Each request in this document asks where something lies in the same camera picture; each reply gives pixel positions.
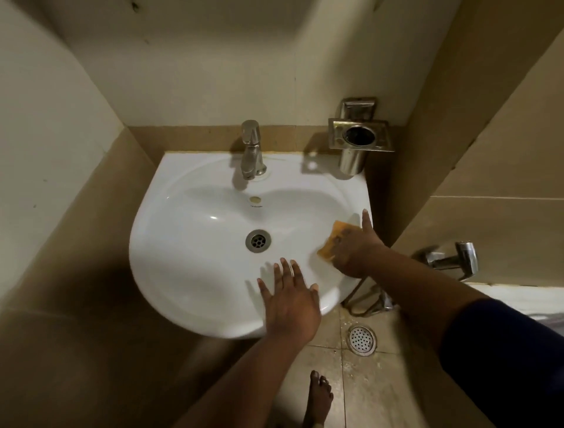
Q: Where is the chrome wall spray tap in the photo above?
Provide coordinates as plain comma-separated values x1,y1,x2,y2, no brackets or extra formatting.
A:
425,241,479,281

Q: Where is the round steel floor drain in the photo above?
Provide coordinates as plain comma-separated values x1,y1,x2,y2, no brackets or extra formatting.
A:
348,325,377,356

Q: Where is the chrome basin faucet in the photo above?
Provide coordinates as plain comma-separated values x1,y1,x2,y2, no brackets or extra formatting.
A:
240,120,268,180

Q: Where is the steel sink drain strainer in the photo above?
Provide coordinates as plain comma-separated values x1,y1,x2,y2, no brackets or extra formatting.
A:
245,229,272,254

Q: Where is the grey basin supply hose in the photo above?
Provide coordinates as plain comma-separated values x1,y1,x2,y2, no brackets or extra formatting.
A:
343,278,396,316

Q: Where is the steel tumbler cup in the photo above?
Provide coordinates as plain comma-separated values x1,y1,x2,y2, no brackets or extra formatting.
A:
338,126,376,180

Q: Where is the steel wall tumbler holder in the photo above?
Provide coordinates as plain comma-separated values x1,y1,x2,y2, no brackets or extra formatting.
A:
328,97,395,153

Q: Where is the white ceramic toilet fixture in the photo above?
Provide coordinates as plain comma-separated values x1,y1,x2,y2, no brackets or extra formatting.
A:
466,283,564,328

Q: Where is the person's bare foot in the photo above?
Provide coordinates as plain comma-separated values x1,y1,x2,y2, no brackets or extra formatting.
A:
303,370,335,428

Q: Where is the navy blue sleeve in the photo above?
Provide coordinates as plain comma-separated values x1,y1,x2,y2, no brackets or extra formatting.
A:
439,298,564,428

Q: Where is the person's right forearm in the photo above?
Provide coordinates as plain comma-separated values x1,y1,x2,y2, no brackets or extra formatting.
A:
352,243,490,349

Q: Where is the person's right hand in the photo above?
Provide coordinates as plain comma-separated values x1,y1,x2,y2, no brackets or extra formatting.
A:
330,209,386,279

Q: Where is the white ceramic wash basin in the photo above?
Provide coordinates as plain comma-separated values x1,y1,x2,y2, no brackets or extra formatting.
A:
129,151,373,340

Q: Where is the orange cleaning sponge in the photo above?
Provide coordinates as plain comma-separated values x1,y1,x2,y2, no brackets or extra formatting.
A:
317,220,355,259

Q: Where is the person's left forearm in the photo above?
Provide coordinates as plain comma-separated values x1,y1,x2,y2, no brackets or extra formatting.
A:
174,332,311,428

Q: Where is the person's left hand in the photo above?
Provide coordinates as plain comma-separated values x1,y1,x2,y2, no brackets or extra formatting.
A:
257,258,322,340

